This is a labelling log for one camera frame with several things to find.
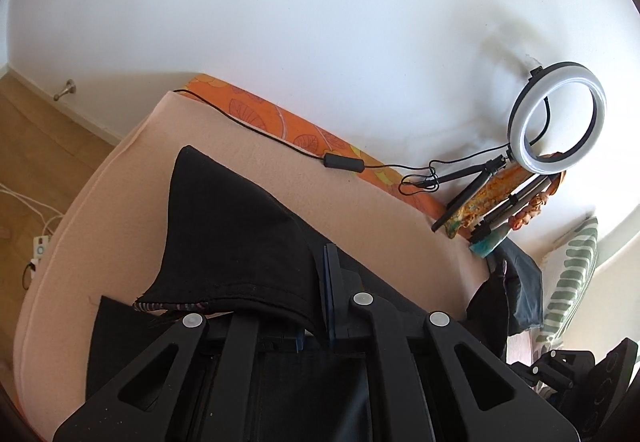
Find teal tassel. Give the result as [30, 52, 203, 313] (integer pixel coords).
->
[470, 223, 511, 258]

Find orange floral bed sheet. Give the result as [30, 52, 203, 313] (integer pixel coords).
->
[177, 74, 445, 219]

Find orange patterned scarf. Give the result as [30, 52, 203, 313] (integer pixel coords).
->
[442, 161, 566, 239]

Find white power strip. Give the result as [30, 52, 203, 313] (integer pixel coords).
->
[30, 235, 51, 267]

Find white ring light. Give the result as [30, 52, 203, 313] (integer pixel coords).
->
[508, 61, 606, 174]

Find pink bed blanket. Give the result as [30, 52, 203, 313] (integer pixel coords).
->
[13, 93, 488, 440]

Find metal door stopper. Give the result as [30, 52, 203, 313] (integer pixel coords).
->
[52, 79, 77, 102]

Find green striped white pillow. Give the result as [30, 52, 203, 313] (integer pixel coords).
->
[533, 217, 599, 354]

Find folded grey tripod stand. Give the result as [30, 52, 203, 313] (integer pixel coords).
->
[470, 174, 558, 243]

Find black ring light cable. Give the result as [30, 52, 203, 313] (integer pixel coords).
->
[171, 87, 509, 195]

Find folded dark clothes stack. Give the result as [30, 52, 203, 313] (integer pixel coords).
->
[487, 239, 544, 337]

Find black pants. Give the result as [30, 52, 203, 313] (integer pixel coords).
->
[84, 144, 511, 442]

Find black mini tripod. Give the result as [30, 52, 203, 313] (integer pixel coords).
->
[432, 155, 508, 232]

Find white lamp cable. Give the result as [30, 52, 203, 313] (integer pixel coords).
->
[0, 186, 66, 238]

